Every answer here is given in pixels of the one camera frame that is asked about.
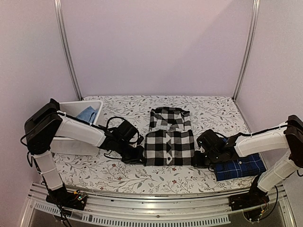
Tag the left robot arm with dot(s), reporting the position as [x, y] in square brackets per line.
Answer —
[41, 128]

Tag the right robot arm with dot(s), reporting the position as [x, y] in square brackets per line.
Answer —
[287, 135]

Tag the aluminium corner post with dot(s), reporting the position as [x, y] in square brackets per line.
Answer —
[248, 48]
[66, 49]

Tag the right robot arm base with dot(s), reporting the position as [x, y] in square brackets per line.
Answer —
[254, 197]

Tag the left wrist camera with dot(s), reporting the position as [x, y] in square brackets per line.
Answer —
[140, 140]

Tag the floral patterned table cloth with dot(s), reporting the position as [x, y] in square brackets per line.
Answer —
[106, 172]

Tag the left aluminium corner post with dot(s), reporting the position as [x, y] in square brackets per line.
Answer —
[66, 49]

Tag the black white checkered shirt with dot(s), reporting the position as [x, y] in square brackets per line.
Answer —
[170, 140]

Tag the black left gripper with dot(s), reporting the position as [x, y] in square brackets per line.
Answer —
[138, 157]

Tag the white plastic bin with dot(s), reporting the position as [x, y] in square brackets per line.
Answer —
[77, 137]

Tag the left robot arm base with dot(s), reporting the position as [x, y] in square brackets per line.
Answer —
[62, 198]

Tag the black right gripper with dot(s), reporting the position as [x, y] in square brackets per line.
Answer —
[197, 161]

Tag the right aluminium corner post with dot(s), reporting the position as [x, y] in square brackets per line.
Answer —
[248, 48]

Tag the blue plaid shirt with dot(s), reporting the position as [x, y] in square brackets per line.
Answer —
[243, 167]

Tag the light blue shirt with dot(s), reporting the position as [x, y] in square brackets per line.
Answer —
[88, 115]

